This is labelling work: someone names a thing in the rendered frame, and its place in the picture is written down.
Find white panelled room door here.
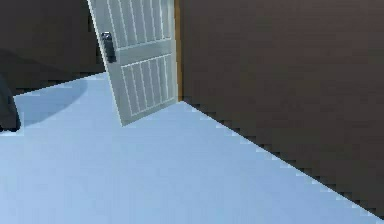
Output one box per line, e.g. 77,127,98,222
86,0,180,127

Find dark grey rounded object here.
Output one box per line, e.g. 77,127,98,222
0,73,22,133

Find black door handle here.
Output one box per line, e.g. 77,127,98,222
100,31,117,64

